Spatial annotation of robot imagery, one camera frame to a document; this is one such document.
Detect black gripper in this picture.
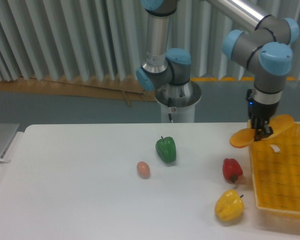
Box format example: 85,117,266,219
246,89,280,142

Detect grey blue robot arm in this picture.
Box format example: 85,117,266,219
135,0,300,148

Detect yellow woven basket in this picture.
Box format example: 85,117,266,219
249,122,300,219

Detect white paper tag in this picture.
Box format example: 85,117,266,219
270,144,281,153

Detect red bell pepper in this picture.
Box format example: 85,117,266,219
222,158,243,183

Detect yellow bell pepper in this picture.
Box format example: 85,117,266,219
214,189,245,222

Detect green bell pepper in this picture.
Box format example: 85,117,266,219
155,136,177,164

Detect brown egg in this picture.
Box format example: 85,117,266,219
136,161,150,179

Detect brown cardboard sheet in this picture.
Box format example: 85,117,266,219
0,74,155,106

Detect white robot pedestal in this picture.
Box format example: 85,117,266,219
155,80,202,123

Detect black cable on pedestal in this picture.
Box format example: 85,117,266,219
167,97,175,124

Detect white laptop cable plug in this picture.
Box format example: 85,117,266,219
0,159,11,163

